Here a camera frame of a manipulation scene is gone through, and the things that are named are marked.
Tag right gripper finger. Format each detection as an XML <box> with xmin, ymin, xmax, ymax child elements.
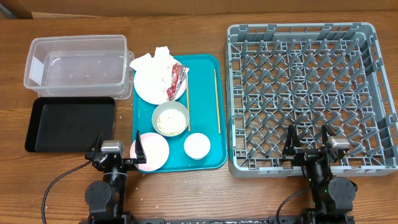
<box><xmin>322</xmin><ymin>124</ymin><xmax>335</xmax><ymax>146</ymax></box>
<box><xmin>283</xmin><ymin>124</ymin><xmax>302</xmax><ymax>153</ymax></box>

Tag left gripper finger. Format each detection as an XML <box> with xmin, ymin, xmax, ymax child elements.
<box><xmin>89</xmin><ymin>131</ymin><xmax>103</xmax><ymax>152</ymax></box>
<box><xmin>134</xmin><ymin>130</ymin><xmax>146</xmax><ymax>162</ymax></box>

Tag white rice grains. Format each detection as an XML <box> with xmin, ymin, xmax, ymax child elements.
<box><xmin>157</xmin><ymin>109</ymin><xmax>187</xmax><ymax>137</ymax></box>

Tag grey bowl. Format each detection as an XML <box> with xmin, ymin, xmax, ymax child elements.
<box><xmin>152</xmin><ymin>101</ymin><xmax>190</xmax><ymax>137</ymax></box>

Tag white cup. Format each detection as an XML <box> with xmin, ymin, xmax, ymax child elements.
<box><xmin>184</xmin><ymin>133</ymin><xmax>211</xmax><ymax>160</ymax></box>

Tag white napkin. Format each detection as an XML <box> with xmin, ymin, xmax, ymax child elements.
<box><xmin>129</xmin><ymin>46</ymin><xmax>177</xmax><ymax>91</ymax></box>

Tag red snack wrapper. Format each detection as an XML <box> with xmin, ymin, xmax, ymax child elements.
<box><xmin>166</xmin><ymin>63</ymin><xmax>189</xmax><ymax>101</ymax></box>

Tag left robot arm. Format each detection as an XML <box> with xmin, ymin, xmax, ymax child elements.
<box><xmin>85</xmin><ymin>133</ymin><xmax>147</xmax><ymax>224</ymax></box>

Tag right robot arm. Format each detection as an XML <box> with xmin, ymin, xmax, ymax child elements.
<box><xmin>275</xmin><ymin>124</ymin><xmax>358</xmax><ymax>224</ymax></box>

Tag grey dishwasher rack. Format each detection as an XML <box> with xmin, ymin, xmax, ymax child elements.
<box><xmin>226</xmin><ymin>22</ymin><xmax>397</xmax><ymax>178</ymax></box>

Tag clear plastic waste bin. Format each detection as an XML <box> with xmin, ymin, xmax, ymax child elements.
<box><xmin>24</xmin><ymin>35</ymin><xmax>134</xmax><ymax>100</ymax></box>

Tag small pink plate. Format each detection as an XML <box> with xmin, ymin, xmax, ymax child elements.
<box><xmin>138</xmin><ymin>133</ymin><xmax>169</xmax><ymax>172</ymax></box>

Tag black rectangular tray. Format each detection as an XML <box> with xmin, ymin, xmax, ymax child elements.
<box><xmin>25</xmin><ymin>96</ymin><xmax>116</xmax><ymax>153</ymax></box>

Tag teal serving tray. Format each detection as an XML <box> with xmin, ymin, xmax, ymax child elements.
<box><xmin>132</xmin><ymin>54</ymin><xmax>227</xmax><ymax>173</ymax></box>

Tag large white plate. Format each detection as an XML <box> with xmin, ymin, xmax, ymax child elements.
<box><xmin>134</xmin><ymin>61</ymin><xmax>181</xmax><ymax>105</ymax></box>

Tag right wooden chopstick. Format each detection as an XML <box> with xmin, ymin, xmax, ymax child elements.
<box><xmin>214</xmin><ymin>69</ymin><xmax>221</xmax><ymax>134</ymax></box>

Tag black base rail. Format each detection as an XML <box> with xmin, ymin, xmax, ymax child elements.
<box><xmin>79</xmin><ymin>215</ymin><xmax>355</xmax><ymax>224</ymax></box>

